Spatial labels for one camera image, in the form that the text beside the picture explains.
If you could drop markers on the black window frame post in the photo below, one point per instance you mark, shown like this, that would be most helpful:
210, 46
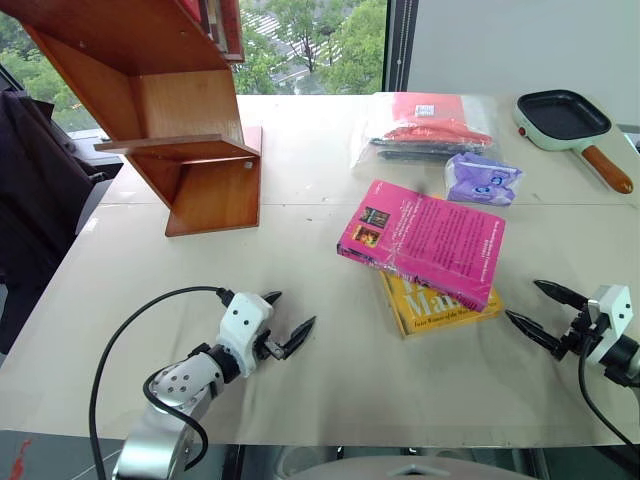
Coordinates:
400, 45

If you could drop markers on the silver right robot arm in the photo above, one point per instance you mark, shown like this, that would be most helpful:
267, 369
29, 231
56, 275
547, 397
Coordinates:
625, 357

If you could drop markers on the clear plastic zip bag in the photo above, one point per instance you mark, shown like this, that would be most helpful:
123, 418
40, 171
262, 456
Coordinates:
367, 145

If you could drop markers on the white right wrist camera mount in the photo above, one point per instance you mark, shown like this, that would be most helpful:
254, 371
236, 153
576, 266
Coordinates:
612, 315

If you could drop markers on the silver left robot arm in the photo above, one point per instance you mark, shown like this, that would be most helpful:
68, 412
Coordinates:
175, 395

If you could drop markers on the red folded cloth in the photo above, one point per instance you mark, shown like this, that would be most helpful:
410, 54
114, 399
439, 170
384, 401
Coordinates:
430, 122

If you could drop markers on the wooden shelf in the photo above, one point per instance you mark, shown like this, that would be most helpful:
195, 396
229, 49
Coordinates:
190, 125

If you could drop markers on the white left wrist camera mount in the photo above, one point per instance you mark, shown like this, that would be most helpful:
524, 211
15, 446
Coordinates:
245, 320

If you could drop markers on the pink paperback book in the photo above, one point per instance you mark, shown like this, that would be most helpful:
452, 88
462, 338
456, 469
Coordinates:
430, 235

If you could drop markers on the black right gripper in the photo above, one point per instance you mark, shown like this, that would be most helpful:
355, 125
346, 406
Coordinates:
576, 331

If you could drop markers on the yellow paperback book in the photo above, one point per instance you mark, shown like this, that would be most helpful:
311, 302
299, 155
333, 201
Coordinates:
435, 312

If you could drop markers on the mint green frying pan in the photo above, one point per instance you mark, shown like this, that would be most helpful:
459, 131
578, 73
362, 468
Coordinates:
560, 117

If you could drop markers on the purple tissue pack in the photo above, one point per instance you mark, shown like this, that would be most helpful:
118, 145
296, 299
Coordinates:
480, 180

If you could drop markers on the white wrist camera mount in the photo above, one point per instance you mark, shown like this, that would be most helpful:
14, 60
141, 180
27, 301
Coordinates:
245, 320
612, 315

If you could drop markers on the black chair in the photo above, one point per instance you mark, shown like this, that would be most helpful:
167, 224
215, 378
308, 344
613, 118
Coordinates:
35, 210

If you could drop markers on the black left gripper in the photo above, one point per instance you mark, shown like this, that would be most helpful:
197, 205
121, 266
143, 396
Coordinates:
266, 347

